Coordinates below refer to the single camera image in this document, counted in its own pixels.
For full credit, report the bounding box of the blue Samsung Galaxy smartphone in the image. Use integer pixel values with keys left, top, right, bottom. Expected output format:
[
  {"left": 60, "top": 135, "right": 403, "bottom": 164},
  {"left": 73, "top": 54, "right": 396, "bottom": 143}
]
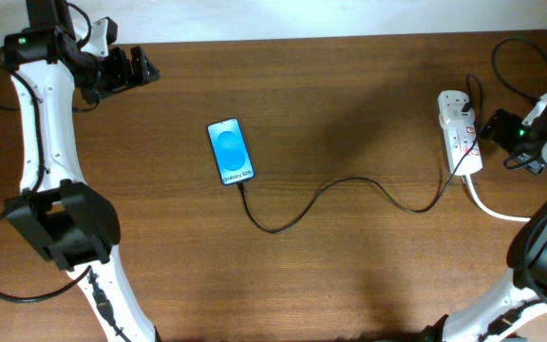
[{"left": 207, "top": 118, "right": 255, "bottom": 185}]

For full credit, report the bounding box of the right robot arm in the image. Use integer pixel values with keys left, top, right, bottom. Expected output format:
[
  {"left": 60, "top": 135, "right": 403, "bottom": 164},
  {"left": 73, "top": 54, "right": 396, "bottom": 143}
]
[{"left": 417, "top": 105, "right": 547, "bottom": 342}]

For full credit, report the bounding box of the black USB charging cable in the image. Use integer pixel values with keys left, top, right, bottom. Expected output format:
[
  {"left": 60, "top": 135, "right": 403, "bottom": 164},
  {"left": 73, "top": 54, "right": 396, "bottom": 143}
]
[{"left": 236, "top": 73, "right": 484, "bottom": 235}]

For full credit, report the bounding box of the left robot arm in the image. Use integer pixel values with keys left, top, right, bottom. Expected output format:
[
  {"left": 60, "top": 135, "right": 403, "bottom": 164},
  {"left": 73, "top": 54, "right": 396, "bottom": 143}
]
[{"left": 2, "top": 1, "right": 160, "bottom": 341}]

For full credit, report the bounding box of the white USB charger plug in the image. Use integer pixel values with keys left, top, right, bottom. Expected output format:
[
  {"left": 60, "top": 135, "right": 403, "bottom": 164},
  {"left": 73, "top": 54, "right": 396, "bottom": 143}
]
[{"left": 439, "top": 103, "right": 475, "bottom": 130}]

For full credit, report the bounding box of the white power strip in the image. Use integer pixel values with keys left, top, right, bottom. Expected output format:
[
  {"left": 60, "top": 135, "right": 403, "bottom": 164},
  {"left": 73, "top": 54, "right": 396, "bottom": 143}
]
[{"left": 437, "top": 89, "right": 484, "bottom": 178}]

